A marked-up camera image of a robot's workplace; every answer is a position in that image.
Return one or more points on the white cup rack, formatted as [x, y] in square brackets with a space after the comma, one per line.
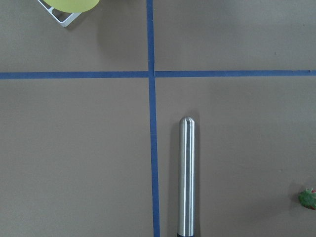
[63, 18]

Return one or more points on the yellow cup on rack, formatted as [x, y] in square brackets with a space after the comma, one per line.
[72, 6]

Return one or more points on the steel muddler black tip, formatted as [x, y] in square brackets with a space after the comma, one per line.
[186, 178]

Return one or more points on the red strawberry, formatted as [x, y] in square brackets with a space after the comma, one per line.
[307, 198]

